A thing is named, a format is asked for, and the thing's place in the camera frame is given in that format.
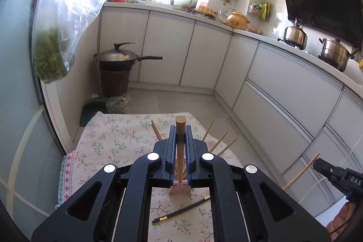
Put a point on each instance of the person's right hand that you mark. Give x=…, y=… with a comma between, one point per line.
x=343, y=216

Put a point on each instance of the steel kettle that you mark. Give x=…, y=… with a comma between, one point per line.
x=295, y=36

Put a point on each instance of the dark wok lid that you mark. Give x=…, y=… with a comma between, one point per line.
x=117, y=53

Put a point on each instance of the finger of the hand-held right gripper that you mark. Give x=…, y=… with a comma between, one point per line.
x=327, y=169

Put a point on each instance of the black chopstick with gold tips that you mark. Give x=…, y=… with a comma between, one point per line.
x=181, y=210

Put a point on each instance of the tan bamboo chopstick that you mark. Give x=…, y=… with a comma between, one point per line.
x=155, y=130
x=228, y=145
x=219, y=141
x=180, y=140
x=208, y=129
x=300, y=172

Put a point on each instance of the grey metal pole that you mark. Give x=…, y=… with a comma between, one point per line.
x=99, y=46

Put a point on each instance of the wicker basket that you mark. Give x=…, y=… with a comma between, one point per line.
x=204, y=11

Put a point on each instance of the yellow hanging object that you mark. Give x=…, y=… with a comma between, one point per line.
x=360, y=64

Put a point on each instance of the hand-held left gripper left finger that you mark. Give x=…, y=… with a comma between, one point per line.
x=171, y=157

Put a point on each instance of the plastic bag of greens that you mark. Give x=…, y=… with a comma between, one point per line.
x=51, y=55

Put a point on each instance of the floral tablecloth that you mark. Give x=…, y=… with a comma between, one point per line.
x=119, y=140

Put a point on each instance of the brown bin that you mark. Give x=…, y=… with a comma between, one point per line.
x=115, y=81

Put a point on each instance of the wall rack with packets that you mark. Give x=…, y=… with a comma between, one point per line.
x=259, y=10

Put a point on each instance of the steel stockpot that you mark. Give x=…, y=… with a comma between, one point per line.
x=334, y=55

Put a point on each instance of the white kitchen cabinets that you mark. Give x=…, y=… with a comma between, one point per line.
x=283, y=89

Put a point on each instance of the pink patterned towel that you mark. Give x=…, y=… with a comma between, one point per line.
x=66, y=174

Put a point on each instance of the pink perforated utensil holder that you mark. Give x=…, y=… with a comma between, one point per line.
x=185, y=191

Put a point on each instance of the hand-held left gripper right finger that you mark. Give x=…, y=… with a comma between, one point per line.
x=189, y=157

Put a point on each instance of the black wok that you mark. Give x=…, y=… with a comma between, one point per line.
x=124, y=60

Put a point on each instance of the crumpled clear plastic bag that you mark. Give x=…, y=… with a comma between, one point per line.
x=117, y=103

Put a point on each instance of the yellow clay pot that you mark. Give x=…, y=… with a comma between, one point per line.
x=237, y=21

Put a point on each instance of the white countertop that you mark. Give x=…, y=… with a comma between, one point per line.
x=263, y=37

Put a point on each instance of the glass sliding door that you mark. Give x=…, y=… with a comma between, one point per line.
x=19, y=89

